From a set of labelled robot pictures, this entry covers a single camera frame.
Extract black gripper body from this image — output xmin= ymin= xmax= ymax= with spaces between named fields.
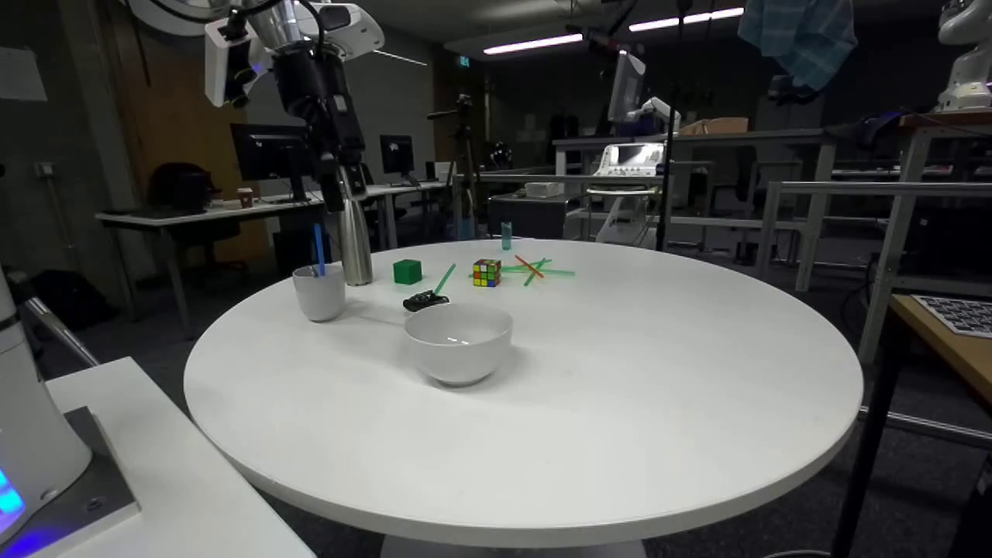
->
xmin=273 ymin=47 xmax=366 ymax=171

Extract silver metal flask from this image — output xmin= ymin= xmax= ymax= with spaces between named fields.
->
xmin=338 ymin=197 xmax=372 ymax=284

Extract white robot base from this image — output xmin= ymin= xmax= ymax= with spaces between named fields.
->
xmin=0 ymin=278 xmax=137 ymax=558

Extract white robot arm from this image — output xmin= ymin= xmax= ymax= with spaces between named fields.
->
xmin=142 ymin=0 xmax=383 ymax=213

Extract green cube block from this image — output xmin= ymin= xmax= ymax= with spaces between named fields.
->
xmin=393 ymin=261 xmax=422 ymax=284

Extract blue straw in cup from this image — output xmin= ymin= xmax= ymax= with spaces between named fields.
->
xmin=313 ymin=224 xmax=325 ymax=277

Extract black computer monitor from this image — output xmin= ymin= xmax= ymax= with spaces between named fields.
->
xmin=230 ymin=123 xmax=313 ymax=202

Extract white cup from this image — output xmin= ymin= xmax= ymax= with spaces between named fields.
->
xmin=291 ymin=264 xmax=345 ymax=323

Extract green straw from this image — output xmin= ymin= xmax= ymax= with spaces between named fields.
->
xmin=433 ymin=264 xmax=454 ymax=294

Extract small black rectangular object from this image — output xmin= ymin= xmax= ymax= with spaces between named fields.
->
xmin=404 ymin=292 xmax=448 ymax=314

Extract black bag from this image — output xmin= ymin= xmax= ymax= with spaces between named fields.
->
xmin=144 ymin=160 xmax=215 ymax=213

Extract multicolored puzzle cube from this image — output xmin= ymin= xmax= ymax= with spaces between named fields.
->
xmin=472 ymin=257 xmax=501 ymax=288

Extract long white desk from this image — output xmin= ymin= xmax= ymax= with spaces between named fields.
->
xmin=95 ymin=181 xmax=442 ymax=319

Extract white bowl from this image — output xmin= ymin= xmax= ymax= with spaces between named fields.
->
xmin=404 ymin=303 xmax=514 ymax=388

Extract crossed green sticks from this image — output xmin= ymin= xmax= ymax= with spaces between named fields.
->
xmin=501 ymin=257 xmax=577 ymax=288

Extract round white table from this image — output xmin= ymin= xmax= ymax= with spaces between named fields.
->
xmin=183 ymin=237 xmax=864 ymax=558

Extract blue cloth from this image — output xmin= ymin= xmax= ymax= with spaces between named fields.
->
xmin=738 ymin=0 xmax=859 ymax=89

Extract wooden side table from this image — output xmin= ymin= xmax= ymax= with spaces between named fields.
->
xmin=831 ymin=294 xmax=992 ymax=558

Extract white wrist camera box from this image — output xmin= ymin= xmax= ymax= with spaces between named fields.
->
xmin=204 ymin=16 xmax=270 ymax=109

